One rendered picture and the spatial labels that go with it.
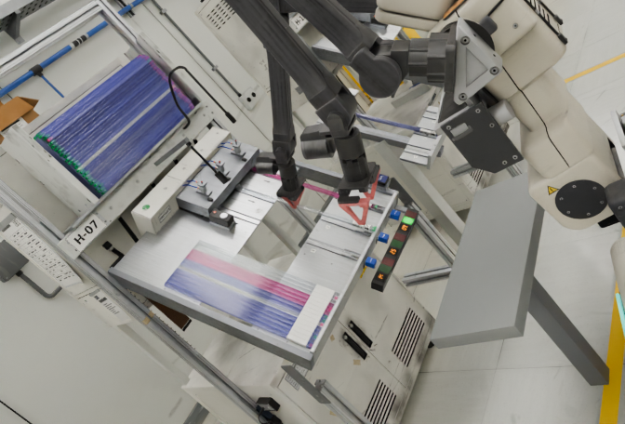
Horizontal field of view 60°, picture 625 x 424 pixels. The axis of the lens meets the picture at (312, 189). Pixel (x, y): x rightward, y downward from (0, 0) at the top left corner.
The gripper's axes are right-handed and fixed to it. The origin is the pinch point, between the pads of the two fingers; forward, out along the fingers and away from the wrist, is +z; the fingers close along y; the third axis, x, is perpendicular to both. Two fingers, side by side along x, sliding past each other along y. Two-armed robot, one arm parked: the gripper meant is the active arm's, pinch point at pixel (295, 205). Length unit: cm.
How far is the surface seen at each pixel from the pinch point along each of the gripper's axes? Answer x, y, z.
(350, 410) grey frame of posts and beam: 40, 51, 21
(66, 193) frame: -59, 38, -22
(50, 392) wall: -130, 63, 118
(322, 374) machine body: 21, 34, 43
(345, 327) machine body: 21, 14, 43
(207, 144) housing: -39.8, -9.3, -10.3
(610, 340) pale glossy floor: 105, -8, 36
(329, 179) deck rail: 4.1, -18.9, 3.5
